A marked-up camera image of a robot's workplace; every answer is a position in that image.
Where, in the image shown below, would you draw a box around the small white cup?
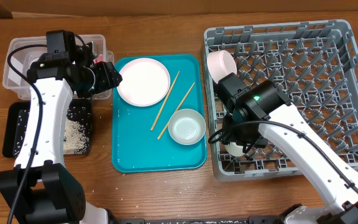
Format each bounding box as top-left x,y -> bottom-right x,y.
224,142 -> 245,157

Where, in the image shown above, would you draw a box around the large white round plate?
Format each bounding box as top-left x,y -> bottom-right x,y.
117,58 -> 171,107

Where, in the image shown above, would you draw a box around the wooden chopstick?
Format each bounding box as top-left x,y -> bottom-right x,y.
150,71 -> 180,131
157,82 -> 195,140

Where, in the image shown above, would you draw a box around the grey-green bowl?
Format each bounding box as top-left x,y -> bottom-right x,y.
168,109 -> 206,146

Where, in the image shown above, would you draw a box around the pink bowl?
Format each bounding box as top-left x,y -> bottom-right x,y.
207,50 -> 237,83

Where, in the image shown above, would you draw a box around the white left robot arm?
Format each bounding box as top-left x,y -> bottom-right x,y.
0,30 -> 122,223

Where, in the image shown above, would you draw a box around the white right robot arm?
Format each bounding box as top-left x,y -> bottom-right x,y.
208,73 -> 358,223

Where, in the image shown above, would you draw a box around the black food waste tray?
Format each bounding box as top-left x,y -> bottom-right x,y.
2,99 -> 93,158

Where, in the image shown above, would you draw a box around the clear plastic waste bin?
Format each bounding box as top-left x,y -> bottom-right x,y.
2,33 -> 115,101

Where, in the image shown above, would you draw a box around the pile of rice grains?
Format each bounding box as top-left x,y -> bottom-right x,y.
14,107 -> 91,155

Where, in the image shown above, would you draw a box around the teal plastic serving tray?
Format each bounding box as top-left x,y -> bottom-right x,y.
112,54 -> 207,173

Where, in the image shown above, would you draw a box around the grey plastic dish rack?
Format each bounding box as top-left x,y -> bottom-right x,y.
204,19 -> 358,171

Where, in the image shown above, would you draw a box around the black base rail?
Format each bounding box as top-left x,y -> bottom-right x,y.
113,215 -> 284,224

